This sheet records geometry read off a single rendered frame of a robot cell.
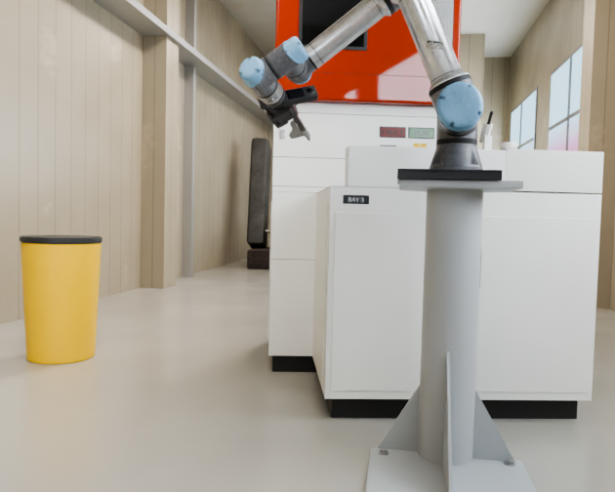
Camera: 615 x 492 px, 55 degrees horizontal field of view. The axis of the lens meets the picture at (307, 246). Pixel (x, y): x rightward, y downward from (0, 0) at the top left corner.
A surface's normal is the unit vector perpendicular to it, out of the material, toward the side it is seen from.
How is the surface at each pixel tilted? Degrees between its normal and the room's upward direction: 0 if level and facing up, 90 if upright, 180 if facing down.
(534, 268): 90
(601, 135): 90
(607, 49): 90
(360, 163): 90
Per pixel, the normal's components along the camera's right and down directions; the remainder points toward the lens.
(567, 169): 0.06, 0.05
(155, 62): -0.15, 0.04
